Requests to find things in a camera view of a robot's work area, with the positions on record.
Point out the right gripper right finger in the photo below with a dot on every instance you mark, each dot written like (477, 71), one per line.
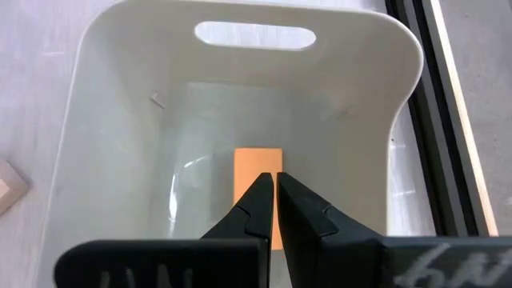
(304, 224)

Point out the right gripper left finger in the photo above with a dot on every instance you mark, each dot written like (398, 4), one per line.
(256, 216)

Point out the orange wooden block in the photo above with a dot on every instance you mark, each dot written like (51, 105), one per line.
(256, 162)

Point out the tan wooden block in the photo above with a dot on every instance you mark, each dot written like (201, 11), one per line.
(10, 188)

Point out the white plastic bin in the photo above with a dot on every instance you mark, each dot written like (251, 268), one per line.
(132, 140)

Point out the black aluminium table frame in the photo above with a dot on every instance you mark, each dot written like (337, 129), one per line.
(440, 160)

